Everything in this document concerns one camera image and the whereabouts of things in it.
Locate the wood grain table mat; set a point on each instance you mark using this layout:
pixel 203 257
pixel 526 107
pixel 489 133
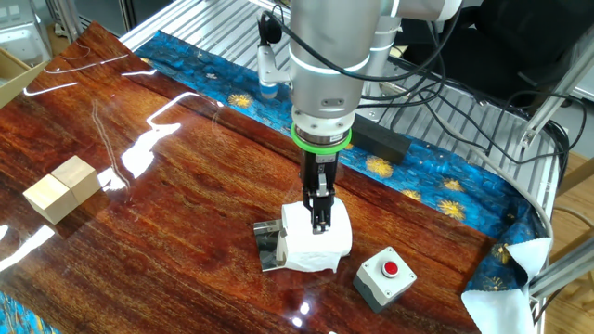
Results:
pixel 185 209

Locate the blue starry painted cloth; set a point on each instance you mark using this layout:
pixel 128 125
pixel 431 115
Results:
pixel 441 169

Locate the aluminium profile post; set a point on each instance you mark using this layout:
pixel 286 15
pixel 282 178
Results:
pixel 552 97
pixel 561 271
pixel 67 21

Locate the tan wooden block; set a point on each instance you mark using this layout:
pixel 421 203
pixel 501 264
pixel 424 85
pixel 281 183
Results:
pixel 79 176

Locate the pale wooden block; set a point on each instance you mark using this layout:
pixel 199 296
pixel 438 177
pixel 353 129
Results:
pixel 51 204

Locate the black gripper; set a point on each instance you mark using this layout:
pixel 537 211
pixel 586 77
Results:
pixel 320 164

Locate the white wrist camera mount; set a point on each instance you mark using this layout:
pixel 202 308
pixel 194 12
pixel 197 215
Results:
pixel 269 69

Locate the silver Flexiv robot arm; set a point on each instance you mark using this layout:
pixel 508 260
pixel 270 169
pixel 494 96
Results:
pixel 325 55

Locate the black foam block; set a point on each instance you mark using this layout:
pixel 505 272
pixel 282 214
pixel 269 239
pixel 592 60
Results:
pixel 385 141

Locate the silver metal case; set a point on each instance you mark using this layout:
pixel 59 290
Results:
pixel 23 32

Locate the black office chair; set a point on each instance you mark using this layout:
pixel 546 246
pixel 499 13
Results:
pixel 510 46

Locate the red push button box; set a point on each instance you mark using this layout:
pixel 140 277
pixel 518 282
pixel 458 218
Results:
pixel 376 287

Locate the brown cardboard box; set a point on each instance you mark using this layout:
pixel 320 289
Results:
pixel 14 76

